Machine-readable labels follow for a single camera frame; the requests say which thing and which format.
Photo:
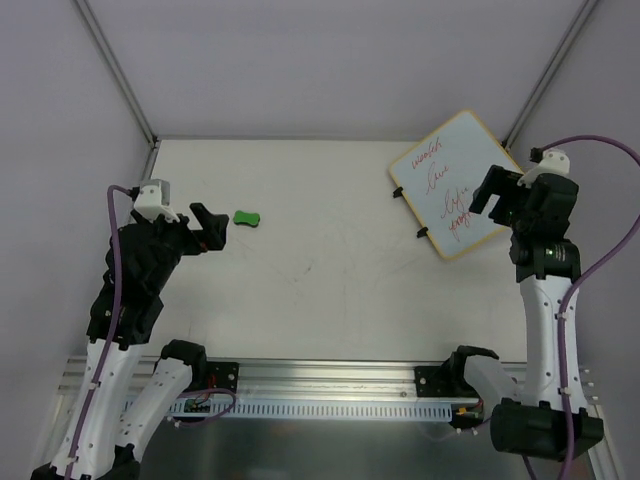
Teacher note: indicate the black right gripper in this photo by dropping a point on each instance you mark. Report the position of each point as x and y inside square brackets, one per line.
[516, 195]

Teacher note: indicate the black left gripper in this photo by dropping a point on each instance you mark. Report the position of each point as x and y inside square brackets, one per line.
[186, 234]

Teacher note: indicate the green whiteboard eraser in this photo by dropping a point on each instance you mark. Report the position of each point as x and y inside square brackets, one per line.
[247, 219]

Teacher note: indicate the yellow framed whiteboard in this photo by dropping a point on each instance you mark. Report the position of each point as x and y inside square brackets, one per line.
[438, 176]

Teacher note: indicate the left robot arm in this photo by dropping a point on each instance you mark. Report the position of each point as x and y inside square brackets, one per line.
[104, 439]

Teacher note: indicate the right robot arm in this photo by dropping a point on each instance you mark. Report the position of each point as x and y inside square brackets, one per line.
[546, 417]

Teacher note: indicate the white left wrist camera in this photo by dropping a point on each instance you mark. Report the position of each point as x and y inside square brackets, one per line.
[153, 201]

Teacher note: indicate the wire whiteboard stand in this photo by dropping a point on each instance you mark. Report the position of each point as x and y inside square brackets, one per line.
[423, 231]

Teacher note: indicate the white slotted cable duct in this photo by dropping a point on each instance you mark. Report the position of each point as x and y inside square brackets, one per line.
[411, 411]

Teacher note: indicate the aluminium mounting rail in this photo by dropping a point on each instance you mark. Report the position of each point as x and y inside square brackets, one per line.
[374, 381]

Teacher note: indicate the right aluminium corner post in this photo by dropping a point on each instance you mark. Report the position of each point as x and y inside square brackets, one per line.
[568, 40]

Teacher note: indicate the aluminium corner post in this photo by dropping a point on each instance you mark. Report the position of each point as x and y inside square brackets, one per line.
[568, 40]
[107, 55]

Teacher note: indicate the left aluminium corner post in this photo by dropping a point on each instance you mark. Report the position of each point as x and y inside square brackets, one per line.
[107, 55]

